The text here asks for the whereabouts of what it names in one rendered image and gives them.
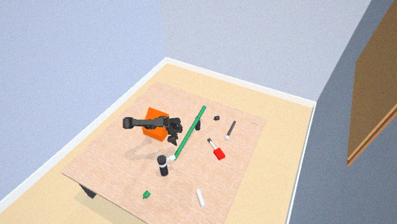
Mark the grey faceted cup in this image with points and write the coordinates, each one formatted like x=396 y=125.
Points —
x=170 y=158

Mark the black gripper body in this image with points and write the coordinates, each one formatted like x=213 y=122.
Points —
x=170 y=132

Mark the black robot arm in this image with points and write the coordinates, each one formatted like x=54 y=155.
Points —
x=161 y=121

